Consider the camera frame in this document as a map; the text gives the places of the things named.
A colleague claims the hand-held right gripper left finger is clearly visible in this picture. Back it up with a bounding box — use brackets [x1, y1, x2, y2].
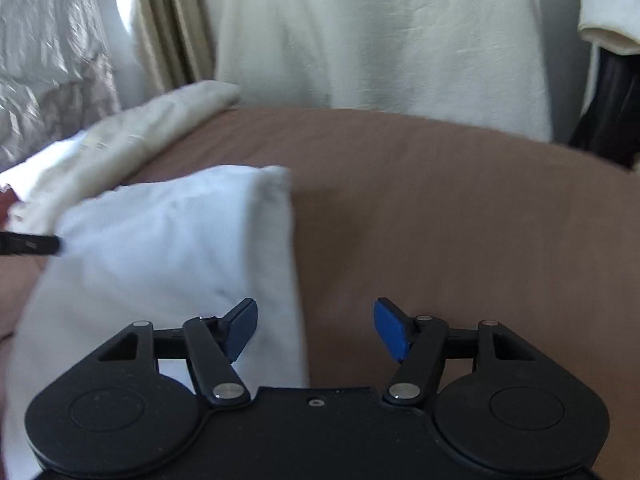
[92, 298, 258, 407]

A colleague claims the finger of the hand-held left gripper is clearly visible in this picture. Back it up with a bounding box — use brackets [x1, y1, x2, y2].
[0, 231, 61, 257]

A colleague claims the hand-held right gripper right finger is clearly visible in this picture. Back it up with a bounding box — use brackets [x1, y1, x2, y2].
[374, 297, 538, 404]

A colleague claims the white t-shirt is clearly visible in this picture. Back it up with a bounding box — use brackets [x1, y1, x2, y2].
[0, 164, 311, 466]

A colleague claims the cream hoodie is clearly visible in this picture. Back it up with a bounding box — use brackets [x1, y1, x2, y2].
[0, 79, 244, 235]

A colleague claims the silver foil sheet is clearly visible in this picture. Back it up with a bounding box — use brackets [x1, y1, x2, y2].
[0, 0, 125, 172]

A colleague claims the beige curtain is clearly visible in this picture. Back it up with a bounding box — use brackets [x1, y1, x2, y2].
[126, 0, 217, 107]

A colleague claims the cream draped sheet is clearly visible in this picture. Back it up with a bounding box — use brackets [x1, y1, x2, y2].
[214, 0, 554, 144]

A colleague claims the white quilted jacket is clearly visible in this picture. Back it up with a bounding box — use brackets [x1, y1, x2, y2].
[576, 0, 640, 54]

